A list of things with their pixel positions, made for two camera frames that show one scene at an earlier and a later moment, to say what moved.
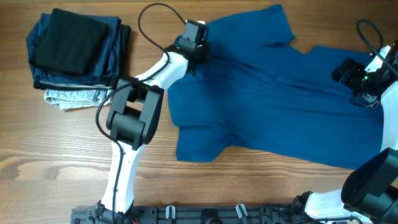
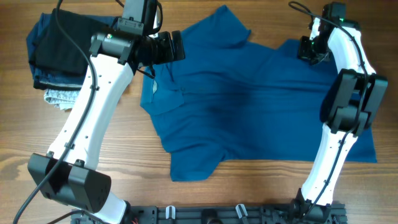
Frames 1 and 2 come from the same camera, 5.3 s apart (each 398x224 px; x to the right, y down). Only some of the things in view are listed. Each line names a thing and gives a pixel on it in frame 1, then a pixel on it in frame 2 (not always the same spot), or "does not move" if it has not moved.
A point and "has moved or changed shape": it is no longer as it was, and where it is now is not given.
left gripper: [206, 51] to [166, 55]
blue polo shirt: [254, 93] has moved or changed shape
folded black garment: [71, 42] does not move
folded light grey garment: [67, 98] does not move
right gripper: [356, 69] to [303, 53]
